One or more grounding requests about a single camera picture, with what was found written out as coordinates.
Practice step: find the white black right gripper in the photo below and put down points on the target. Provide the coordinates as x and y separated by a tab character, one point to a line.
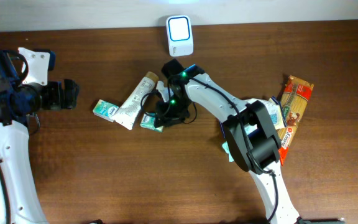
166	118

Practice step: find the white barcode scanner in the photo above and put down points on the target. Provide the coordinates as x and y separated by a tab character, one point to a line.
179	35

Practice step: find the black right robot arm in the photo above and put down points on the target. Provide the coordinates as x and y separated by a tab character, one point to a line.
251	137

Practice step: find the cream snack bag blue label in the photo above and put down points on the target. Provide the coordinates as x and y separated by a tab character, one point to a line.
272	106

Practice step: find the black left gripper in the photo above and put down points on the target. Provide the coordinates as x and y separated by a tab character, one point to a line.
59	101

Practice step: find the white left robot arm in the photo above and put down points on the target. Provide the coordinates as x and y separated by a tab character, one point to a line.
19	202

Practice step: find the green tissue pack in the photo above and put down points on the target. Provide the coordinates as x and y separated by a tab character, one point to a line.
105	110
148	122

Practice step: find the orange red snack bag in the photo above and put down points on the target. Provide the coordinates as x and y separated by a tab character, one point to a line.
294	100

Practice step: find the white tube with gold cap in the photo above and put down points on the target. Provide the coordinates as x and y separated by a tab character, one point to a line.
126	115

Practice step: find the mint green wipes pack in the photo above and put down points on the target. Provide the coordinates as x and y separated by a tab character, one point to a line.
227	151

